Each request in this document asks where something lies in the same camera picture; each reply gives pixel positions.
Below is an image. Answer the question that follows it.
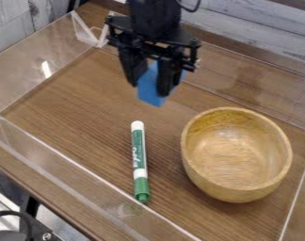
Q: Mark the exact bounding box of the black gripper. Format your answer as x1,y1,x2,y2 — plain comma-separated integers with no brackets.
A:
105,0,201,97

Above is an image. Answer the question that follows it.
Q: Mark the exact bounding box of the blue rectangular block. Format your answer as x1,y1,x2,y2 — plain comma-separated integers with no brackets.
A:
137,59,190,108

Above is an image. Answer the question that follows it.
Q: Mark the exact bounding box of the green white marker pen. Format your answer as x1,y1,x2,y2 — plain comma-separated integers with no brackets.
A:
132,120,150,203

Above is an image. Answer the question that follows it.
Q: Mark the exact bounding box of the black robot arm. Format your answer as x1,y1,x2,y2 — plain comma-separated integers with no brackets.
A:
105,0,202,97

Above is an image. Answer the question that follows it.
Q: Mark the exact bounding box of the brown wooden bowl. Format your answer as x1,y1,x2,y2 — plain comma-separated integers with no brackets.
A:
181,107,294,203

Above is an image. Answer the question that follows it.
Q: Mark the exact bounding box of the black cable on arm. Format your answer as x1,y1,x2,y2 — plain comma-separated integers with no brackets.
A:
176,0,204,14

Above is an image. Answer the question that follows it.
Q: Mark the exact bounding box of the clear acrylic tray wall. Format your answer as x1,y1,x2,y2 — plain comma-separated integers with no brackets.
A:
0,10,305,241

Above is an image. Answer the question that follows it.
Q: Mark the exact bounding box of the black metal table frame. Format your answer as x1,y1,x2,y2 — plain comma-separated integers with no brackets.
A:
20,196,56,241

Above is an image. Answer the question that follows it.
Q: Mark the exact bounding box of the black cable lower left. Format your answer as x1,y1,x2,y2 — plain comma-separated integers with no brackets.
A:
0,210,34,241

